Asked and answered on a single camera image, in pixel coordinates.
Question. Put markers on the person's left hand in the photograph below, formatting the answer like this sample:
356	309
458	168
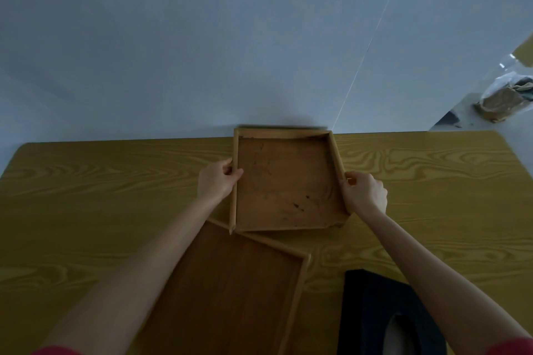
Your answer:
214	182

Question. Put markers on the person's right hand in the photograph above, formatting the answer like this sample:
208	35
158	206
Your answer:
366	196

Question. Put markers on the person's right thumb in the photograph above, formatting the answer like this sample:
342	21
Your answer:
344	190

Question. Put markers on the person's left thumb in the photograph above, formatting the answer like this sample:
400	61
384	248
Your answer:
235	176

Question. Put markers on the small wooden tray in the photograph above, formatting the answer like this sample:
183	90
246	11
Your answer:
287	182

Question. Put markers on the person's right forearm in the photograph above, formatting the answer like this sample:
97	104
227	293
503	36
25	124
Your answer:
441	280

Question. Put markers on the person's left forearm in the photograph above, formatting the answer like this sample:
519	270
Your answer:
125	280

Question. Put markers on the large wooden tray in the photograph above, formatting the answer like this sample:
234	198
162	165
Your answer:
225	292

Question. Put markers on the black tissue box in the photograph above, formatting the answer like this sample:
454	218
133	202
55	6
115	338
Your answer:
374	313

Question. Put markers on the brown block in bag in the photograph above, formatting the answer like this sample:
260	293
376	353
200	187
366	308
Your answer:
501	103

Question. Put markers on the clear plastic bag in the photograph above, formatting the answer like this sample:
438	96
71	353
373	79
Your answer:
506	94

